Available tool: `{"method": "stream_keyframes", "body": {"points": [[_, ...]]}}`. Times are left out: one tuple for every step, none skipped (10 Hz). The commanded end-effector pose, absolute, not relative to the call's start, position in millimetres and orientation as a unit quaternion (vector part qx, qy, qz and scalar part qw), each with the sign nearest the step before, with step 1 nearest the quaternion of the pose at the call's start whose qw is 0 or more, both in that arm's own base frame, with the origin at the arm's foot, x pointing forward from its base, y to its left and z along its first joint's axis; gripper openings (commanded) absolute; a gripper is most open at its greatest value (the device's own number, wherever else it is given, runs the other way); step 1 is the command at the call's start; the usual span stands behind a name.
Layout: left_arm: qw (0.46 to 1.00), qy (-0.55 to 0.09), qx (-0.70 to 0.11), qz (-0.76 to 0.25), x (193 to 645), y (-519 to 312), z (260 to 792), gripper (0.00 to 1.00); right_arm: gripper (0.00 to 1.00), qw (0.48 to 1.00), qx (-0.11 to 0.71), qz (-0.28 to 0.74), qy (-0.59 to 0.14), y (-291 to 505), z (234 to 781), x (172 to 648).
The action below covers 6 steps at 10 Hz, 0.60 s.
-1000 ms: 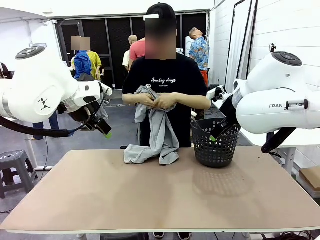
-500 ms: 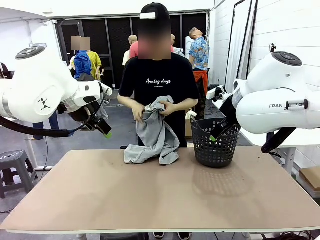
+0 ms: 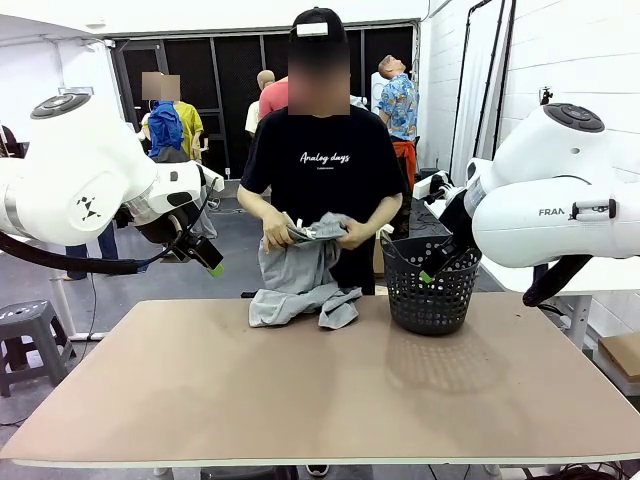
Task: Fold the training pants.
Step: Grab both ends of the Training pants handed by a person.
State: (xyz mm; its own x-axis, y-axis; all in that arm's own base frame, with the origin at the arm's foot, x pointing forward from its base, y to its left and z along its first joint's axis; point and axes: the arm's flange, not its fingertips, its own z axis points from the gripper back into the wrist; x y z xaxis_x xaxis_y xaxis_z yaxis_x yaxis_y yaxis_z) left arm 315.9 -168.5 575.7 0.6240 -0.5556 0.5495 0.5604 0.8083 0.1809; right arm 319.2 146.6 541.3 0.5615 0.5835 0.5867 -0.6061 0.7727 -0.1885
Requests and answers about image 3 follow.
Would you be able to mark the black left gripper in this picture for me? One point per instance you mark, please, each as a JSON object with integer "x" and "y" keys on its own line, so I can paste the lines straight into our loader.
{"x": 167, "y": 227}

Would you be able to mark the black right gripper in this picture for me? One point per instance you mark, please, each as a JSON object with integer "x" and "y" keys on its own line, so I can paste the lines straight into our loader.
{"x": 459, "y": 225}

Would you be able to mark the grey training pants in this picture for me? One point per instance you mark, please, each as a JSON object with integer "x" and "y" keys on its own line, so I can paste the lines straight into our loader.
{"x": 295, "y": 280}

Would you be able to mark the person's right forearm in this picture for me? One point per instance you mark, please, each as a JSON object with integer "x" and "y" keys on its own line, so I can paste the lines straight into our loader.
{"x": 252, "y": 205}

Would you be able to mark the person's left forearm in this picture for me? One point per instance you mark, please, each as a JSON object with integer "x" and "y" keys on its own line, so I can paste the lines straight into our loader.
{"x": 382, "y": 212}

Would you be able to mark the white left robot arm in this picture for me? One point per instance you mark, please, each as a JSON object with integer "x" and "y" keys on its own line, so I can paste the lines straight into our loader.
{"x": 75, "y": 165}

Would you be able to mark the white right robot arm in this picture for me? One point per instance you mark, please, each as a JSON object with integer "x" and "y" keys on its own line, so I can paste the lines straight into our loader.
{"x": 550, "y": 200}

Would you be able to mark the person's right hand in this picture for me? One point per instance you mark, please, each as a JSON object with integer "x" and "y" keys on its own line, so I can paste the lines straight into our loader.
{"x": 279, "y": 231}

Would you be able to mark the person's left hand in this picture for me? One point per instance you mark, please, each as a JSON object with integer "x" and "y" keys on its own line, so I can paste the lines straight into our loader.
{"x": 356, "y": 236}

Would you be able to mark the black plastic laundry basket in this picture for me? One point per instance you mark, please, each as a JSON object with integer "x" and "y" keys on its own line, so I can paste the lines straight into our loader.
{"x": 430, "y": 305}

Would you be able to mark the person in blue jeans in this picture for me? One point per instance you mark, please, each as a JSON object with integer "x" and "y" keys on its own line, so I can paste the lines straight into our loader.
{"x": 107, "y": 250}

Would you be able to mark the figure in yellow shirt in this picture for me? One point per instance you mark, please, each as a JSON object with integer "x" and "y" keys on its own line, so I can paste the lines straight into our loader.
{"x": 190, "y": 125}

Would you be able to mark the figure in blue jacket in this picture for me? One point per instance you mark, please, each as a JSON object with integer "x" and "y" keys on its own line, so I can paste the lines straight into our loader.
{"x": 162, "y": 130}

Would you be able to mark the person in black t-shirt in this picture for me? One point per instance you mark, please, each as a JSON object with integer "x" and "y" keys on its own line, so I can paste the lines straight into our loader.
{"x": 325, "y": 185}

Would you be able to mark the white side table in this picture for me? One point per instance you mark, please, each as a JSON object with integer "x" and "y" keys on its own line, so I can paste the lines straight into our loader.
{"x": 600, "y": 280}

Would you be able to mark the mannequin in floral shirt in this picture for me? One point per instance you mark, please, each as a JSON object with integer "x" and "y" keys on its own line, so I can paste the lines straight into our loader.
{"x": 400, "y": 105}

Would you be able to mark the figure in red shirt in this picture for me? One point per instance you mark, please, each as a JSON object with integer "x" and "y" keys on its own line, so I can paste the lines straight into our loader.
{"x": 275, "y": 100}

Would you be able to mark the black arched stand pole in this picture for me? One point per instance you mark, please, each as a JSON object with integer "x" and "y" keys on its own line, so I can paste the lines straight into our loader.
{"x": 462, "y": 85}

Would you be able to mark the bald beige mannequin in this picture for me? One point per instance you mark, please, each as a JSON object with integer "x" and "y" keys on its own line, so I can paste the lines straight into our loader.
{"x": 265, "y": 80}

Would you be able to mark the black straight stand pole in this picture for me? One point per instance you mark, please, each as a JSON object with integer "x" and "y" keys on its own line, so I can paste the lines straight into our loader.
{"x": 492, "y": 75}
{"x": 504, "y": 80}

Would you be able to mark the grey plastic stool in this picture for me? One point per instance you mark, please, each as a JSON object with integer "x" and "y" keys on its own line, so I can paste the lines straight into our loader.
{"x": 30, "y": 330}

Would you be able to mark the brown cardboard box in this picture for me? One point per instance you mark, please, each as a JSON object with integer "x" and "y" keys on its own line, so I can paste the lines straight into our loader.
{"x": 622, "y": 355}

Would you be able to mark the dark base under table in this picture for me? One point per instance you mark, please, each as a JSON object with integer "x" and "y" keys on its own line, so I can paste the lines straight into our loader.
{"x": 245, "y": 473}

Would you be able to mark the black white sneaker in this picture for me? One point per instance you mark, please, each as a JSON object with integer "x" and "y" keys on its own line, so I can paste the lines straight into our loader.
{"x": 317, "y": 470}

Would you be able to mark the black cap white label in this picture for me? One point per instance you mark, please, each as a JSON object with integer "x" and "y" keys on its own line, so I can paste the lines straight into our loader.
{"x": 320, "y": 22}

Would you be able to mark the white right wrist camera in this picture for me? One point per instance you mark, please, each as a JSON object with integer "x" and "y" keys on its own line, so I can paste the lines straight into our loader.
{"x": 431, "y": 184}

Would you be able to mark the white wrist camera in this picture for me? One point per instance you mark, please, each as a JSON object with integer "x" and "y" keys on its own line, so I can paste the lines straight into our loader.
{"x": 431, "y": 184}
{"x": 211, "y": 177}

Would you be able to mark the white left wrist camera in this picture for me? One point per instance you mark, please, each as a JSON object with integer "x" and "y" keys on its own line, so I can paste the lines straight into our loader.
{"x": 211, "y": 177}

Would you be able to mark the black framed window wall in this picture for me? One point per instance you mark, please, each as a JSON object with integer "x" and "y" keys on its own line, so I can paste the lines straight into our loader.
{"x": 235, "y": 75}

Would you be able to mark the black camera tripod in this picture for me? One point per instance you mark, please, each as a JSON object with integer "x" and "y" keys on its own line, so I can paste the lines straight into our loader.
{"x": 546, "y": 96}

